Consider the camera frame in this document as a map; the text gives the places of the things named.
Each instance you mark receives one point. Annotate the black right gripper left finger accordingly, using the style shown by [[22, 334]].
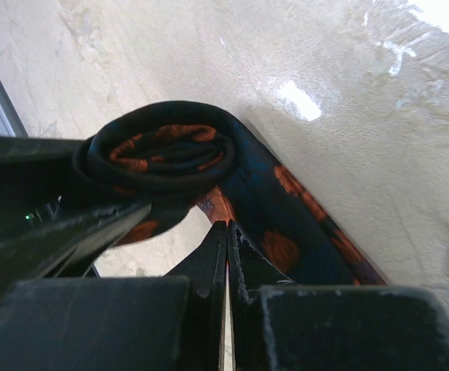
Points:
[[173, 322]]

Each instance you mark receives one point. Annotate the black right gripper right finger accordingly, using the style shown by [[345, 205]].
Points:
[[280, 325]]

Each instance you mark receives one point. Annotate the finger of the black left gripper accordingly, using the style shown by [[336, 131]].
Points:
[[52, 219]]

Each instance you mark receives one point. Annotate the black orange floral tie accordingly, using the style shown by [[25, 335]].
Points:
[[176, 155]]

